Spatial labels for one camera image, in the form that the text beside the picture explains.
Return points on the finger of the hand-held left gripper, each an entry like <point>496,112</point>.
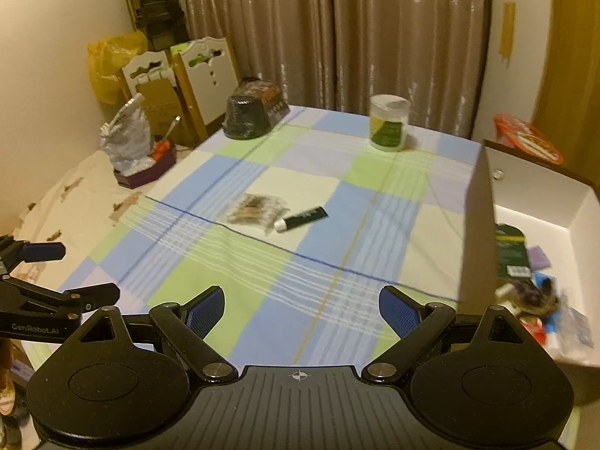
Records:
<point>44,251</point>
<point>98,296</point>

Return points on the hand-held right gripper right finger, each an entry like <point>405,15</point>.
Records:
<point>397,313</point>

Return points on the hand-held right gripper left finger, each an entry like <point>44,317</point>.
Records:
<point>206,313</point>

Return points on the small white bottle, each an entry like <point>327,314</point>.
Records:
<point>505,290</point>

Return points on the cotton swab pack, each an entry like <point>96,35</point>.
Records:
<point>255,211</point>

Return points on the brown cardboard box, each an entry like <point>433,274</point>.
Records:
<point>478,225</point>

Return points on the dark green packet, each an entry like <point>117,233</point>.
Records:
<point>513,253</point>

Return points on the small black tube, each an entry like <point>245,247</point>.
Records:
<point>304,218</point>

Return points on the red packet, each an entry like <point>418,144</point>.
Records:
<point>535,333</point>

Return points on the brown hair scrunchie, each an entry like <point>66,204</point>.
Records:
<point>536,297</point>

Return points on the blue tube with white cap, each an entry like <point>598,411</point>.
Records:
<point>543,277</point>

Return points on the purple tube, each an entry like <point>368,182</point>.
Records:
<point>538,255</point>

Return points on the blue tissue pack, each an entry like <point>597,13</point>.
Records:
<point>574,328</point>

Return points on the checked cloth covered desktop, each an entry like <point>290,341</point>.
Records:
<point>328,173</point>

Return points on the purple box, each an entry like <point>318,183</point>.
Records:
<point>145,176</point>

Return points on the orange snack pieces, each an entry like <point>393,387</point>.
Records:
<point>160,148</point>

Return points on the metal spoon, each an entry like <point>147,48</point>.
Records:
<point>173,129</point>

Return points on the small tan cardboard box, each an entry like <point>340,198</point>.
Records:
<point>159,108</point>

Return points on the white jar with green label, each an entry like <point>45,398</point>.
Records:
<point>388,124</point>

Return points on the yellow plastic bag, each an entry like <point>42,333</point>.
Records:
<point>110,65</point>

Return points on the black wrapped bowl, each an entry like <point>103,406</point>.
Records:
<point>248,117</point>

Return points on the white chair back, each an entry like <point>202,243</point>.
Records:
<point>140,68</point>

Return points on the red instant noodle bowl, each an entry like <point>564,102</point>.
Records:
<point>529,138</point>

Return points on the white chair with green cutout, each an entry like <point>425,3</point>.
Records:
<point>211,89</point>

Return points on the brown curtain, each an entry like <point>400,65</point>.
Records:
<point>328,33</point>

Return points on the wooden door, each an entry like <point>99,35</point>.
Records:
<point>572,79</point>

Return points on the yellow wall hanging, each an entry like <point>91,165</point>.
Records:
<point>507,33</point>

